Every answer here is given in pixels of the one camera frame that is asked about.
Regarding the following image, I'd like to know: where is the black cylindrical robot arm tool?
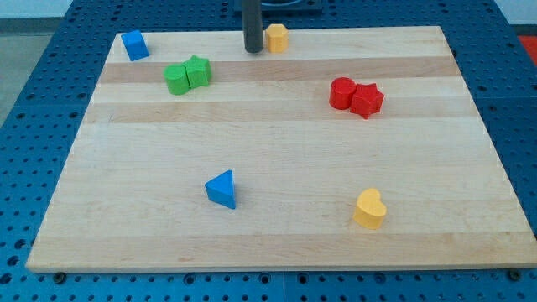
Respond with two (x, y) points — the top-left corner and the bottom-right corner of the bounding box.
(241, 0), (264, 54)

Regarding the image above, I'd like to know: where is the yellow heart block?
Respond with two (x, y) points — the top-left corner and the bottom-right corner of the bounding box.
(352, 188), (387, 230)

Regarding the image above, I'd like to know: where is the blue triangle block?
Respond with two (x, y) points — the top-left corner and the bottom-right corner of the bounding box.
(205, 169), (236, 210)

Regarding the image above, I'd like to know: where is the light wooden board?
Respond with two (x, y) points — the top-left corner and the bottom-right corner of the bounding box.
(26, 26), (536, 273)

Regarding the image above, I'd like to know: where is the red cylinder block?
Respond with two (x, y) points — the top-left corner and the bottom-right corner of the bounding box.
(329, 77), (357, 110)

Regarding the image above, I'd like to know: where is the green star block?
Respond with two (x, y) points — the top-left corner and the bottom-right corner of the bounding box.
(183, 55), (212, 89)

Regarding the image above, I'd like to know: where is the red star block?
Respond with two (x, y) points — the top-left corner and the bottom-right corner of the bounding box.
(350, 83), (384, 119)

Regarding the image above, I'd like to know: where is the yellow hexagon block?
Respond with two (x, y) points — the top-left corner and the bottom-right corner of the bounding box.
(265, 23), (289, 53)

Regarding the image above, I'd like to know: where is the green cylinder block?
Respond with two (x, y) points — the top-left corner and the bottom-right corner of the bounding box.
(163, 64), (190, 96)

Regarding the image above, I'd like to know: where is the blue cube block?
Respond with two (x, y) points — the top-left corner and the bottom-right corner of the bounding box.
(121, 29), (149, 61)

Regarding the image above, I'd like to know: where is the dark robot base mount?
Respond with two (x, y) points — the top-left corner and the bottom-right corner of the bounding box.
(232, 0), (324, 17)

